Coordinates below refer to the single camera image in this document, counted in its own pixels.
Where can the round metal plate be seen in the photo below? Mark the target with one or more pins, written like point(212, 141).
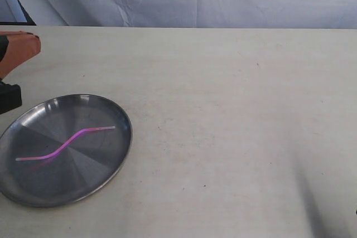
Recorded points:
point(82, 168)

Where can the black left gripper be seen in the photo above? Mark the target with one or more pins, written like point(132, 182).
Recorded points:
point(16, 48)

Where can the pink glow stick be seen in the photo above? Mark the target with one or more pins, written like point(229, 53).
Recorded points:
point(65, 144)

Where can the dark object behind table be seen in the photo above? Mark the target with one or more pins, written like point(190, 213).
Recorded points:
point(13, 13)

